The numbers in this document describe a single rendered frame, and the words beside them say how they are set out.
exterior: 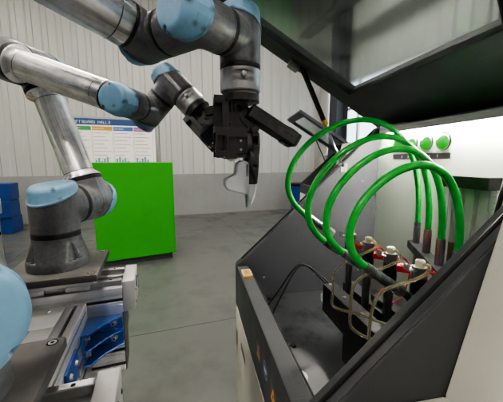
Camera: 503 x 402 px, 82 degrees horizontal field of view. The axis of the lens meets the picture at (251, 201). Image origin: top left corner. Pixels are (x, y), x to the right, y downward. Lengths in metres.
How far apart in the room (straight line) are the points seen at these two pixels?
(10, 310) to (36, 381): 0.23
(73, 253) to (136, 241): 3.10
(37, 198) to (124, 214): 3.05
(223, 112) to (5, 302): 0.41
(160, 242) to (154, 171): 0.94
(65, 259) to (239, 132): 0.59
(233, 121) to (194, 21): 0.17
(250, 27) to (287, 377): 0.61
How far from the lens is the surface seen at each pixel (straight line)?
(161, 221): 3.99
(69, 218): 0.91
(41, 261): 0.92
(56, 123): 1.06
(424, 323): 0.51
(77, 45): 7.61
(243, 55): 0.56
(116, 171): 3.86
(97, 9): 0.55
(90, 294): 0.93
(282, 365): 0.62
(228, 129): 0.53
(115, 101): 0.76
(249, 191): 0.54
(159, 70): 0.89
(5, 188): 6.74
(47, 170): 7.42
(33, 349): 0.60
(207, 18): 0.49
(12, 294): 0.30
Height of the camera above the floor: 1.33
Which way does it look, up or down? 8 degrees down
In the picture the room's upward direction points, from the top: straight up
